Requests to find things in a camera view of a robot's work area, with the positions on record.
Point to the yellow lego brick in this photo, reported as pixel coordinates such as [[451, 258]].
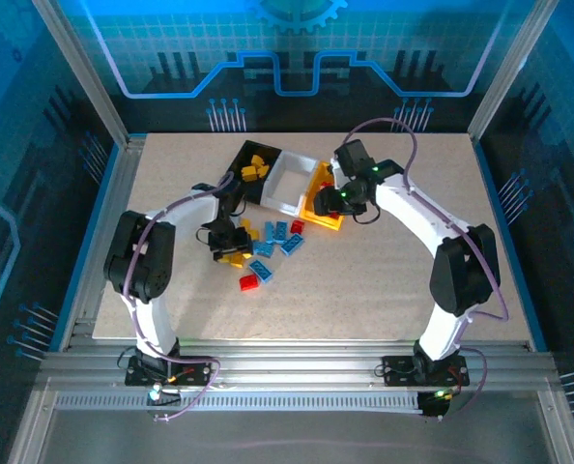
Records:
[[245, 223], [248, 172], [256, 159], [253, 235], [264, 170], [235, 262]]

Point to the blue lego brick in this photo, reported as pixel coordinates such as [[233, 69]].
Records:
[[261, 270], [292, 244], [270, 231], [280, 232], [264, 249]]

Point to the red lego brick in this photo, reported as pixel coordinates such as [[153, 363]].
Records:
[[297, 226], [249, 282]]

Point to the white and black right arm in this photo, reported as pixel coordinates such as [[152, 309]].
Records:
[[412, 208]]

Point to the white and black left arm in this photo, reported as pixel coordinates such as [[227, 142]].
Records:
[[190, 212]]

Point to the yellow plastic bin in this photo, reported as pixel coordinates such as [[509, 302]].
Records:
[[325, 221]]

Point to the black plastic bin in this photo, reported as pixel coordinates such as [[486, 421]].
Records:
[[255, 193]]

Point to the white plastic bin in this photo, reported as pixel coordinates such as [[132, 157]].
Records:
[[279, 205]]

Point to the blue graphic back panel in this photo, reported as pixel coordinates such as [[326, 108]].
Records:
[[292, 48]]

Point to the grey metal front shelf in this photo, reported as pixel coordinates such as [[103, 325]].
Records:
[[292, 440]]

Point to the blue graphic side panel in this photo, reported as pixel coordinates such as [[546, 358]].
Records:
[[16, 145], [557, 169]]

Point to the black electronics box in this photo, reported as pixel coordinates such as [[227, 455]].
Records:
[[434, 406]]

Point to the aluminium front rail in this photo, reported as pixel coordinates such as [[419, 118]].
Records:
[[292, 360]]

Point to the aluminium side rail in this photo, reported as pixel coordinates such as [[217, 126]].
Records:
[[108, 232]]

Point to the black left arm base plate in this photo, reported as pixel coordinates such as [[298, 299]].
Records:
[[139, 372]]

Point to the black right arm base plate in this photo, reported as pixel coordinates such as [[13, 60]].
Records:
[[395, 372]]

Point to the aluminium frame post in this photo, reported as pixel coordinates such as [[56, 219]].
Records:
[[509, 72], [81, 72]]

